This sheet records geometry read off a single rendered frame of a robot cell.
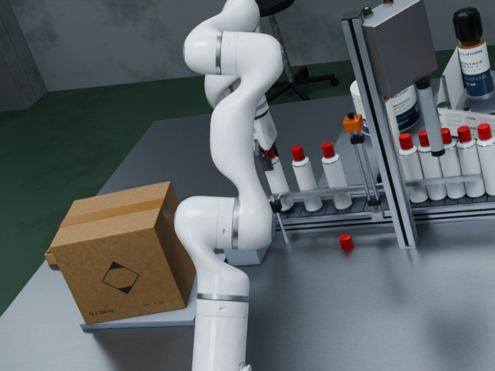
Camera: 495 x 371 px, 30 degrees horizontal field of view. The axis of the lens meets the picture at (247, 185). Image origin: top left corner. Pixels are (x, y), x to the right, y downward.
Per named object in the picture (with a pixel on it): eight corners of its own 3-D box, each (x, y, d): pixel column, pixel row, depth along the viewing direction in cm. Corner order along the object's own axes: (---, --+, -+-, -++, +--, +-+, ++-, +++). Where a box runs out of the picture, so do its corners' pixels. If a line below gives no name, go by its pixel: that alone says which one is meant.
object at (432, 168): (448, 191, 257) (434, 126, 248) (446, 200, 253) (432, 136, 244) (430, 192, 259) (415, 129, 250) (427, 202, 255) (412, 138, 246)
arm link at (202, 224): (247, 302, 206) (254, 196, 209) (165, 297, 207) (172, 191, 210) (250, 302, 218) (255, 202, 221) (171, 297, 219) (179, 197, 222)
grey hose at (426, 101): (446, 149, 238) (430, 76, 228) (444, 156, 235) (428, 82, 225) (432, 150, 239) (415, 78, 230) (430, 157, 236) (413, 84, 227)
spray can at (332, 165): (354, 199, 268) (336, 138, 258) (350, 210, 264) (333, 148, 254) (336, 201, 270) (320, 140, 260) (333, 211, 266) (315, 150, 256)
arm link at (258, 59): (208, 242, 222) (275, 246, 221) (202, 252, 210) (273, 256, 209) (216, 32, 215) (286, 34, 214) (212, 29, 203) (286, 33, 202)
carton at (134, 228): (200, 258, 271) (171, 179, 258) (186, 308, 250) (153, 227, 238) (107, 274, 278) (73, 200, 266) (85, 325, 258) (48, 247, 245)
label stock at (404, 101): (356, 117, 314) (345, 79, 307) (413, 100, 312) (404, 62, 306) (365, 142, 296) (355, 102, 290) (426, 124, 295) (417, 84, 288)
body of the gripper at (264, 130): (261, 117, 253) (272, 152, 258) (271, 99, 261) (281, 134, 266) (236, 120, 256) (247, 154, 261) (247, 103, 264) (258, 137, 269)
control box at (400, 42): (439, 68, 230) (423, -3, 222) (391, 99, 223) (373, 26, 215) (409, 62, 238) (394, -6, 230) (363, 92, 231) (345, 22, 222)
